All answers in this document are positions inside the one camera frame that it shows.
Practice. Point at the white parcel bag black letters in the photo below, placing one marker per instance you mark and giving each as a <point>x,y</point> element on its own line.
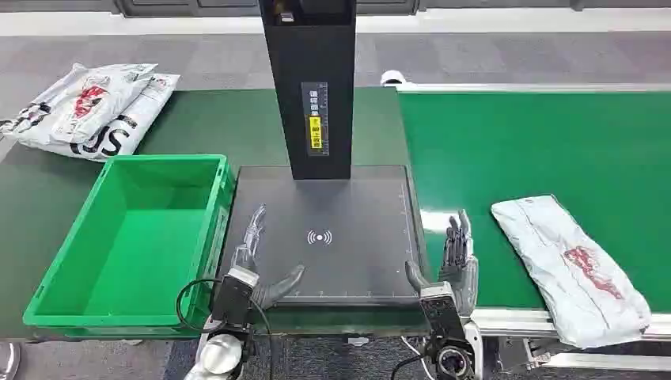
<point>152,99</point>

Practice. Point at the white paper scrap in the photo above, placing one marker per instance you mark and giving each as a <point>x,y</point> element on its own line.
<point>358,341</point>

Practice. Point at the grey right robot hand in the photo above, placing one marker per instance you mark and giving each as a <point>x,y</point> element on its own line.
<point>464,278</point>

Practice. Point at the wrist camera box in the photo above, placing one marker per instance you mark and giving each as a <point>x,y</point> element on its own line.
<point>440,314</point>
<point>230,301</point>

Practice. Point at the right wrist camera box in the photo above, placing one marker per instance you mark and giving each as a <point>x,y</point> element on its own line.
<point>440,314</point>

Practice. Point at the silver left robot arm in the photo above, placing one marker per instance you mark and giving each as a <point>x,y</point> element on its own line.
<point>220,354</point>

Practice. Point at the black scanner base plate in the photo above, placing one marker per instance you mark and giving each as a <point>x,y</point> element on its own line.
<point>341,210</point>

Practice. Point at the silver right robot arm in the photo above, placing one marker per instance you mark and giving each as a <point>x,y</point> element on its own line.
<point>453,362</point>

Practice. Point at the aluminium conveyor frame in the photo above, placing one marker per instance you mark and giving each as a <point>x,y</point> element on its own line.
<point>524,87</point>

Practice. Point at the black scanner column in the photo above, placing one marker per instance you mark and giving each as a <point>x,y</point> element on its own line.
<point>293,63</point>

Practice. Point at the green plastic crate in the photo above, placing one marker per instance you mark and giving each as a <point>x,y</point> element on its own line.
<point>131,251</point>

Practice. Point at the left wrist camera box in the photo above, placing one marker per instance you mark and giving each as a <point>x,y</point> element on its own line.
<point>230,301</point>

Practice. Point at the white parcel bag red print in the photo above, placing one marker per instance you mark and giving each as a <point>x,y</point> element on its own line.
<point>89,99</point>

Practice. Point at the black and yellow label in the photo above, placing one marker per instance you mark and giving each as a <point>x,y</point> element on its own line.
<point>314,105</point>

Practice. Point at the white roller end cap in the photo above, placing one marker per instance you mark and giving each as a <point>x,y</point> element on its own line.
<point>392,77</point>

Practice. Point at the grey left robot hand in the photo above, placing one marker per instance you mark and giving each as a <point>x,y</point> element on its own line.
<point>280,291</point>

